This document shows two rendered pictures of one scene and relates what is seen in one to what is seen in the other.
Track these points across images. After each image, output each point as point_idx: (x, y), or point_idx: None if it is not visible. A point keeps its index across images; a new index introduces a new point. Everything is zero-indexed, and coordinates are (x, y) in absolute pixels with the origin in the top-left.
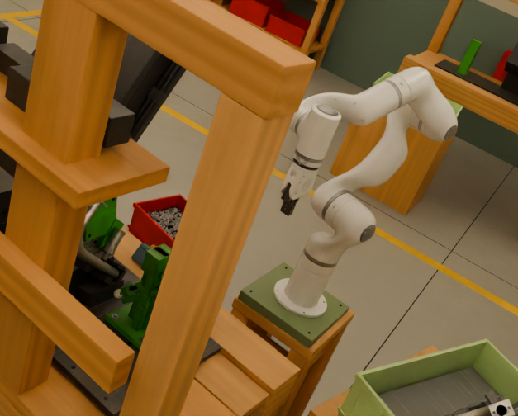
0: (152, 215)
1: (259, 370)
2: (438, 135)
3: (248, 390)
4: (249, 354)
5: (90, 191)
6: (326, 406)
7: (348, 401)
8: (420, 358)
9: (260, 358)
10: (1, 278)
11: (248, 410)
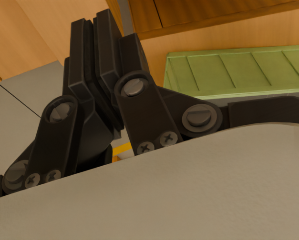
0: None
1: (54, 34)
2: None
3: (28, 49)
4: (46, 1)
5: None
6: (160, 42)
7: (171, 74)
8: (293, 92)
9: (65, 14)
10: None
11: (17, 74)
